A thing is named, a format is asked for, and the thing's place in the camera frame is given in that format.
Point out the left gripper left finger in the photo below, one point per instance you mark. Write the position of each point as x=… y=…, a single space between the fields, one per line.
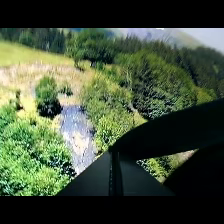
x=95 y=180

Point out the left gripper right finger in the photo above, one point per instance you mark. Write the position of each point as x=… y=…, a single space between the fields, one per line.
x=140 y=181

